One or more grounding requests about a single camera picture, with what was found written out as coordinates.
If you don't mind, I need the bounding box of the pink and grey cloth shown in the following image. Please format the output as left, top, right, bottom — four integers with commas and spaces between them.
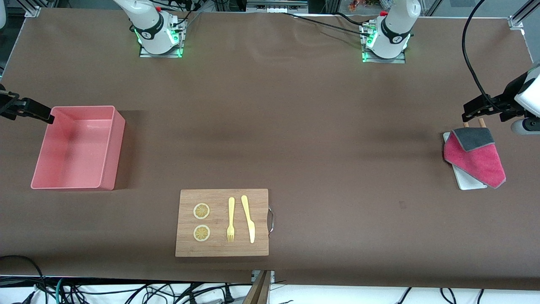
443, 127, 506, 189

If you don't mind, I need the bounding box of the pink plastic bin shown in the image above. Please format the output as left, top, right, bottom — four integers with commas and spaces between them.
30, 106, 126, 191

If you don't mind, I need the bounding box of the white rectangular tray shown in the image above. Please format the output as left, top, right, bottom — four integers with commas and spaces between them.
442, 132, 488, 191

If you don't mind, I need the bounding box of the yellow plastic fork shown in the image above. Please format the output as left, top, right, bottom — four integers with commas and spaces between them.
227, 197, 235, 243

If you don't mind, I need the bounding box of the wooden cutting board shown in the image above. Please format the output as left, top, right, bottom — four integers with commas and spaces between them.
175, 189, 270, 258

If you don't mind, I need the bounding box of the grey metal device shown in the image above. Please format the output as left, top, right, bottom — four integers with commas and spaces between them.
246, 0, 309, 14

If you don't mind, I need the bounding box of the yellow plastic knife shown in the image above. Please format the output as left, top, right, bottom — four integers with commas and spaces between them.
241, 195, 256, 244

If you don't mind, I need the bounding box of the brown wooden beam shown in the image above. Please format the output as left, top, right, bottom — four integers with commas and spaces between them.
243, 270, 273, 304

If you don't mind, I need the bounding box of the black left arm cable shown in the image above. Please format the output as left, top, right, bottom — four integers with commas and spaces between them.
462, 0, 497, 106

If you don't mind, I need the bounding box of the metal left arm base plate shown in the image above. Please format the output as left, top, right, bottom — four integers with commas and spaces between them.
362, 23, 406, 64

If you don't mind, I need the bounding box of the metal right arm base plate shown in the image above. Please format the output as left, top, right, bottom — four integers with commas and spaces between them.
139, 17, 185, 58

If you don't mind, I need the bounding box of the thick black cable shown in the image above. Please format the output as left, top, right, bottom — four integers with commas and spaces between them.
0, 255, 48, 304

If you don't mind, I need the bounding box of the black cable on table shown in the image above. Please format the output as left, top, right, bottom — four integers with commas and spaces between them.
281, 12, 372, 36

